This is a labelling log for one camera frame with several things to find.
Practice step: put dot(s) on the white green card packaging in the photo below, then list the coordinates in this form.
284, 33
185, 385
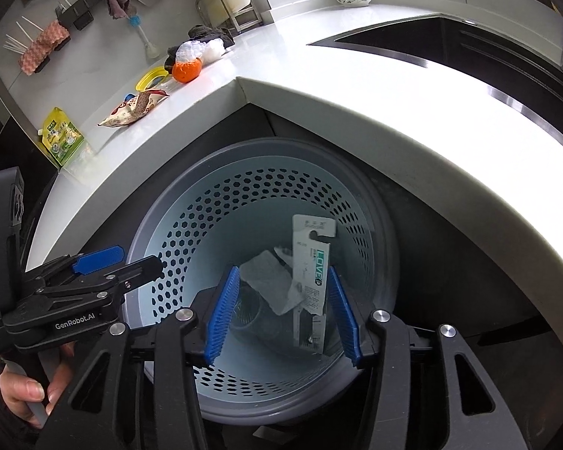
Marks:
309, 267

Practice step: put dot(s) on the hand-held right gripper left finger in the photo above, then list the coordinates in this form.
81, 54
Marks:
223, 314

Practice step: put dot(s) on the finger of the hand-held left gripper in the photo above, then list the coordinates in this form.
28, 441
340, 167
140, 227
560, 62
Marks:
136, 274
98, 260

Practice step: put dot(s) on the green yellow pouch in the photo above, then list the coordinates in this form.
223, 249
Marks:
65, 138

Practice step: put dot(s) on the white blue bottle brush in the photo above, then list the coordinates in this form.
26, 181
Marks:
146, 43

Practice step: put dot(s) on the pink knit cloth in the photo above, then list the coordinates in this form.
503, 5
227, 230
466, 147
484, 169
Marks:
42, 47

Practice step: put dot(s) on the brown hanging cloth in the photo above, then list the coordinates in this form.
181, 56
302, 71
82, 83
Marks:
118, 2

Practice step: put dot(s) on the white chopsticks bundle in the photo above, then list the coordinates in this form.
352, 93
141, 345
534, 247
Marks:
21, 40

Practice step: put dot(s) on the clear plastic cup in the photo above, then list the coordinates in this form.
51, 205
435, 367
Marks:
258, 321

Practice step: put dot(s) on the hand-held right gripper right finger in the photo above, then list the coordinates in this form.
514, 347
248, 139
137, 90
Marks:
345, 318

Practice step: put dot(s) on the red white snack bag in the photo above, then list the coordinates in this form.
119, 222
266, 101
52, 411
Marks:
131, 110

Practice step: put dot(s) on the person's left hand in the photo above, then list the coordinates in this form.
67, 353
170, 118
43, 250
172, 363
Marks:
28, 393

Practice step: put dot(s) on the grey perforated trash basket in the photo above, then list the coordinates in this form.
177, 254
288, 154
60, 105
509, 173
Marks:
206, 206

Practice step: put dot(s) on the yellow plastic lid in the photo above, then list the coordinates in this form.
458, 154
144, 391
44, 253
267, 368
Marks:
143, 82

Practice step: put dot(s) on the dark knit cloth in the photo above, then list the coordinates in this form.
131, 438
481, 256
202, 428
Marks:
211, 33

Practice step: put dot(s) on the clear crumpled plastic wrapper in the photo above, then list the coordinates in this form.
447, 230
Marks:
267, 281

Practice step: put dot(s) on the blue bottle cap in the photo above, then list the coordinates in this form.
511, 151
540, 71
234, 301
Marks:
129, 98

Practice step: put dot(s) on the orange mandarin fruit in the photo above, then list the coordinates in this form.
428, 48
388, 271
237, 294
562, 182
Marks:
186, 70

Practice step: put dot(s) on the metal cutting board rack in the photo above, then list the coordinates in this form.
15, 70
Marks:
225, 9

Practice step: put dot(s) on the white plastic bag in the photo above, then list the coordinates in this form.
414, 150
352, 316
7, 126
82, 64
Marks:
201, 50

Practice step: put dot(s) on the steel sink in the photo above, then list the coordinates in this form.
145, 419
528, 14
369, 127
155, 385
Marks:
450, 42

